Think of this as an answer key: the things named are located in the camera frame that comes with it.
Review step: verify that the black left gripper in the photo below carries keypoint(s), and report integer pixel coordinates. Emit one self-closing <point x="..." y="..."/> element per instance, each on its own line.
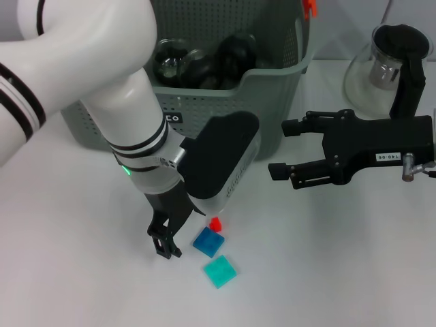
<point x="170" y="207"/>

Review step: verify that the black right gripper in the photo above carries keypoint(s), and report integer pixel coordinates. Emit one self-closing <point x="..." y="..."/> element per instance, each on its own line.
<point x="374" y="143"/>

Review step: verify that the blue toy brick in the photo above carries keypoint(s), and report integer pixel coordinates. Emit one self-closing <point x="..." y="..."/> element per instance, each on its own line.
<point x="208" y="242"/>

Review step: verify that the cyan toy brick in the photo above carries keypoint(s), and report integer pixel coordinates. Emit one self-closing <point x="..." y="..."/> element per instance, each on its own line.
<point x="220" y="272"/>

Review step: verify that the grey-green perforated storage bin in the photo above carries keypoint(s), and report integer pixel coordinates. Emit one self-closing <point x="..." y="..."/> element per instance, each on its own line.
<point x="272" y="85"/>

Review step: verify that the orange bin rim piece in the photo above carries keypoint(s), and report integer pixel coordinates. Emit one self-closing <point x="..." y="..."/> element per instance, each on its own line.
<point x="310" y="8"/>

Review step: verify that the small red toy brick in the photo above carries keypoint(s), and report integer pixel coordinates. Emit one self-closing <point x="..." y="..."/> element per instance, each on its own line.
<point x="215" y="225"/>

